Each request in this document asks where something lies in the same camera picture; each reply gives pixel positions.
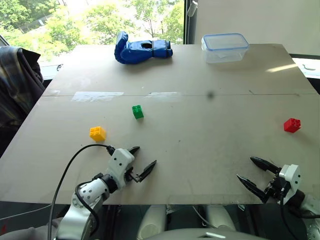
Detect green toy brick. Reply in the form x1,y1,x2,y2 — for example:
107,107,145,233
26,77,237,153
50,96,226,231
131,104,145,120

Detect white rounded robot leg shell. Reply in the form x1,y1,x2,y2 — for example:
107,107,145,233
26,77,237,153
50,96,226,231
204,205,237,232
136,204,167,240

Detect grey robot torso top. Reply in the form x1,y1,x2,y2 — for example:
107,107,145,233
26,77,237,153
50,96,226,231
147,227,273,240

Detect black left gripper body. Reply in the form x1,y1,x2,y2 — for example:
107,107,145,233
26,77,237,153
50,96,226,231
124,167,141,184

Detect dark brown jacket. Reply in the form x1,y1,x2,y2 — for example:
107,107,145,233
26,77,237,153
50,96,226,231
19,48,47,116

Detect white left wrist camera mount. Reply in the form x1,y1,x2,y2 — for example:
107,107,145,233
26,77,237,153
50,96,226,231
107,148,136,190

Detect grey cloth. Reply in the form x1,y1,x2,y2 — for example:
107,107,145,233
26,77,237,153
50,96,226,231
0,217,61,240

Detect black window frame post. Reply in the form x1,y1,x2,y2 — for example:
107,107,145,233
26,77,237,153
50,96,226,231
183,0,199,45

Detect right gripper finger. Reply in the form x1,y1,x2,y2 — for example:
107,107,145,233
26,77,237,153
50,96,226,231
249,156,282,175
236,174,270,204

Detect grey window handle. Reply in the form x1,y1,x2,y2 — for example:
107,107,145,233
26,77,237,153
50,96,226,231
187,0,199,18

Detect red toy brick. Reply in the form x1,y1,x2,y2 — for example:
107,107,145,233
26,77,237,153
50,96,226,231
283,117,302,134

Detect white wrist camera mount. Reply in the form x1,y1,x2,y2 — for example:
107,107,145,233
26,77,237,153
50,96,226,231
107,148,136,190
278,163,301,201

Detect short black left arm cable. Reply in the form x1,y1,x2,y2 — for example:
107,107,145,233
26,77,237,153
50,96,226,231
74,182,100,237

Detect yellow toy brick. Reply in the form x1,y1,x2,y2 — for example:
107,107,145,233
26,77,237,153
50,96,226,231
89,126,107,143

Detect plaid cloth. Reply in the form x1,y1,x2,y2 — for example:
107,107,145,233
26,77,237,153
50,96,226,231
0,45,29,128

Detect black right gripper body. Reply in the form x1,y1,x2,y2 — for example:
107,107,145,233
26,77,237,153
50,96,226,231
264,172,289,201

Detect clear plastic container blue lid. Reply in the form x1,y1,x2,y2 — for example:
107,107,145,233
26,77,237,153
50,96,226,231
201,33,250,64

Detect blue boxing glove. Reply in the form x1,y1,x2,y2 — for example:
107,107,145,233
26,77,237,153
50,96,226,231
114,31,174,65

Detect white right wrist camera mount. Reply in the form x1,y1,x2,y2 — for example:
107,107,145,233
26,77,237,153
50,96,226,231
278,163,301,201

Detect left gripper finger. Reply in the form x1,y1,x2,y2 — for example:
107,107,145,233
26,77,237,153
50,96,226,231
136,159,158,184
127,146,141,157

